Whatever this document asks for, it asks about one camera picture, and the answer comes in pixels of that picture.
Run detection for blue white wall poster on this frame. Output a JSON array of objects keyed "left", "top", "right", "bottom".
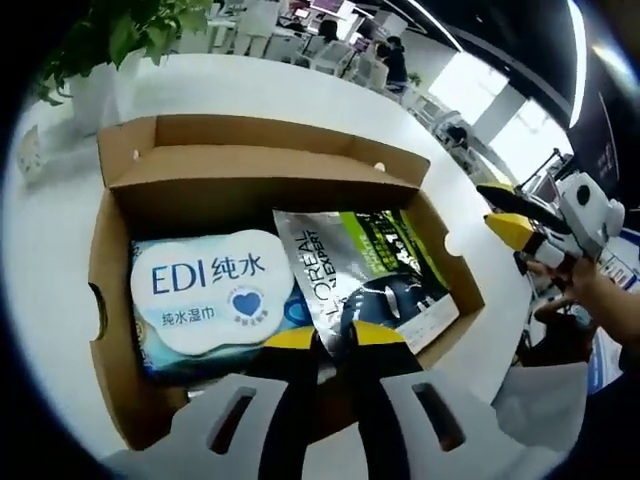
[{"left": 584, "top": 319, "right": 632, "bottom": 397}]

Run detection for person's right hand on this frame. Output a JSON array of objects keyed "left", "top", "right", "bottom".
[{"left": 519, "top": 257, "right": 610, "bottom": 322}]

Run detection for grey mesh office chair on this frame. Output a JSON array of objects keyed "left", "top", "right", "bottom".
[{"left": 492, "top": 360, "right": 594, "bottom": 451}]

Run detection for green potted plant white pot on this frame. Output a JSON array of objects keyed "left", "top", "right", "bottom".
[{"left": 37, "top": 0, "right": 211, "bottom": 137}]

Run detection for brown cardboard shoe box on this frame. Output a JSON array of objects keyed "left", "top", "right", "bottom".
[{"left": 87, "top": 114, "right": 486, "bottom": 451}]

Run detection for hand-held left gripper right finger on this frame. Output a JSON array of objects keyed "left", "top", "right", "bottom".
[{"left": 335, "top": 320, "right": 506, "bottom": 480}]

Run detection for silver face mask packet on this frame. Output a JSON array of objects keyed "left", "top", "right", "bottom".
[{"left": 272, "top": 208, "right": 460, "bottom": 359}]

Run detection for black tripod stand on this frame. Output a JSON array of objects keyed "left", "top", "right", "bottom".
[{"left": 514, "top": 147, "right": 576, "bottom": 201}]

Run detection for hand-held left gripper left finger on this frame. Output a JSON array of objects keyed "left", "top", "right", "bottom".
[{"left": 106, "top": 326, "right": 324, "bottom": 480}]

